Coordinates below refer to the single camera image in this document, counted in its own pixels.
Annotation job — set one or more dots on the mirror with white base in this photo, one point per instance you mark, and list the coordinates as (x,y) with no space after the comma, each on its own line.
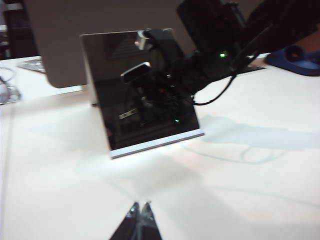
(117,100)

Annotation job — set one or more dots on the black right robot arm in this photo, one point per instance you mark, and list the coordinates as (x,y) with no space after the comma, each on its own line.
(212,30)

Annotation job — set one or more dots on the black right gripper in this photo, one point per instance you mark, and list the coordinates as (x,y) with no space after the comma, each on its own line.
(190,72)

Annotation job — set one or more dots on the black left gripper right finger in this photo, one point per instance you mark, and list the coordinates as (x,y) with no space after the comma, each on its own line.
(150,222)

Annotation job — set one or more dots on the brown desk partition panel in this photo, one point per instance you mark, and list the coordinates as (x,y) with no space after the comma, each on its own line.
(100,17)

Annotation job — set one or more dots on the clear plastic bag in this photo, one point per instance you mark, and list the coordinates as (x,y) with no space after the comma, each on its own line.
(31,66)

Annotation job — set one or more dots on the blue rounded object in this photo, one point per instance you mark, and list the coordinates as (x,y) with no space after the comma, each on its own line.
(292,60)

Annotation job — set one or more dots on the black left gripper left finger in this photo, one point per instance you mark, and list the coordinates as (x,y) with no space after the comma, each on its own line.
(127,222)

